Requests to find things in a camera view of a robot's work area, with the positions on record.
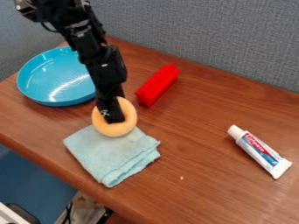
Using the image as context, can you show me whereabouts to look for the white toothpaste tube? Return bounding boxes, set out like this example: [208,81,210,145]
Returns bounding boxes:
[228,125,292,179]

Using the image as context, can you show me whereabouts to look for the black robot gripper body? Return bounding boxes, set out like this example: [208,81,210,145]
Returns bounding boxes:
[69,27,126,101]

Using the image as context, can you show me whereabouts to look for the light blue cloth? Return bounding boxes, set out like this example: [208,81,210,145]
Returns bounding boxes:
[62,126,160,188]

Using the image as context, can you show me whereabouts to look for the blue plate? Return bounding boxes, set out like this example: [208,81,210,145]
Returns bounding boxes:
[15,46,96,107]

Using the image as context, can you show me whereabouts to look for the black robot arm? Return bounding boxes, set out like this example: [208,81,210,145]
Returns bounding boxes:
[13,0,126,124]

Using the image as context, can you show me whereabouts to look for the red plastic block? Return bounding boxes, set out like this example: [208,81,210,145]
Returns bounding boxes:
[134,62,180,108]

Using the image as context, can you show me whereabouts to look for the yellow foam ball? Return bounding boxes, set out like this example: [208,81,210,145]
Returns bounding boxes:
[90,96,137,137]

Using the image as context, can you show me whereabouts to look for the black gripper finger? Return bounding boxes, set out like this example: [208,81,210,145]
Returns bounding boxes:
[96,84,125,124]

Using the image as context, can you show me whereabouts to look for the objects under table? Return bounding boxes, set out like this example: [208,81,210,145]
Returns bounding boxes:
[0,192,113,224]

